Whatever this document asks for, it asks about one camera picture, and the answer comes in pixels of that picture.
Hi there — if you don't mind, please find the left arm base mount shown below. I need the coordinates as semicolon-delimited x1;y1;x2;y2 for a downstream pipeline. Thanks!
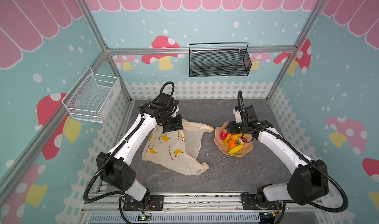
121;194;164;211

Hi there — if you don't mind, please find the red orange strawberry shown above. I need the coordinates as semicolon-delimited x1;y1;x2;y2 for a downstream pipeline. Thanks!
235;137;245;146

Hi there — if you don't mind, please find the yellow banana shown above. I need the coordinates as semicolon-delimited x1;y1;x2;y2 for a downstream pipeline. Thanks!
223;134;232;146

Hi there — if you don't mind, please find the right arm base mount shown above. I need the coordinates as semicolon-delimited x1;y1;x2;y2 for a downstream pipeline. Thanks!
240;192;283;212

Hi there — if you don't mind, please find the yellow green mango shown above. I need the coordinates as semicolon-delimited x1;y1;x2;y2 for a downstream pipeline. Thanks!
228;146;244;154

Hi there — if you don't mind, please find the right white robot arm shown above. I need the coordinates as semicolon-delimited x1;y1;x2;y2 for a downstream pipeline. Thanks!
226;105;348;213

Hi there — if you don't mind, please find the banana print plastic bag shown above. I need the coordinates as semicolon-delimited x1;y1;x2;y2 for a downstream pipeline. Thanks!
142;120;213;176

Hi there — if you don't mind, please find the white wire basket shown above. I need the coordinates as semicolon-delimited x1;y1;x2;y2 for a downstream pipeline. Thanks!
62;68;121;123

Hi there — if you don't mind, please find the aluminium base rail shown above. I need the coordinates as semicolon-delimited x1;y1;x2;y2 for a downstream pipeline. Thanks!
77;192;332;224

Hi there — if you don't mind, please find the peach wavy plate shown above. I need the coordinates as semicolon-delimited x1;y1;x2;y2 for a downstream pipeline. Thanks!
214;122;254;157

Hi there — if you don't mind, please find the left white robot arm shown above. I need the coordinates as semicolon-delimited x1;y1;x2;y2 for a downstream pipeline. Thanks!
83;100;183;207

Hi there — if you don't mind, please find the black wire basket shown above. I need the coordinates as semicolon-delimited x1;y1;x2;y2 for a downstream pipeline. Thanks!
189;42;252;77

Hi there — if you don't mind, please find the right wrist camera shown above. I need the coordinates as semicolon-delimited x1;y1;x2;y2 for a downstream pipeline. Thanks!
233;106;242;123

